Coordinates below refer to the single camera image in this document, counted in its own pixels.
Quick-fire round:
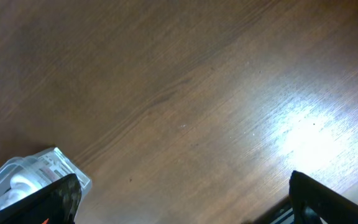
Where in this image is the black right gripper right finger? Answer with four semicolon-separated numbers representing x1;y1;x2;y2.
289;170;358;224

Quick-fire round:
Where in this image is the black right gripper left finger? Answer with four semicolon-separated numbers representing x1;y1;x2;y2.
0;174;81;224

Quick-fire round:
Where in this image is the white spray bottle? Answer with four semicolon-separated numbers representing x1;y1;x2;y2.
0;172;43;210

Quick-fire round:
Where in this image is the clear plastic container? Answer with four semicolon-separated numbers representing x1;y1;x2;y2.
0;147;93;196

